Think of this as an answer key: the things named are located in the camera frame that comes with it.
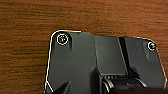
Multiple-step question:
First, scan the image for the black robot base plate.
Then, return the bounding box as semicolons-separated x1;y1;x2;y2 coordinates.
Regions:
43;29;168;94

